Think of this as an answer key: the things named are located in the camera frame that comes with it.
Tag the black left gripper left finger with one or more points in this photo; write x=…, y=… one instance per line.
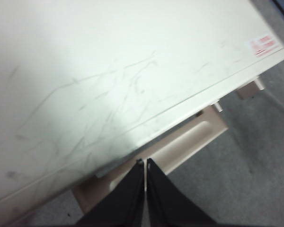
x=123, y=203

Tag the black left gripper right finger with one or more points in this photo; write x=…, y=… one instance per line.
x=170, y=203

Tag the cream Toshiba toaster oven body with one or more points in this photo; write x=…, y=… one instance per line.
x=109, y=71

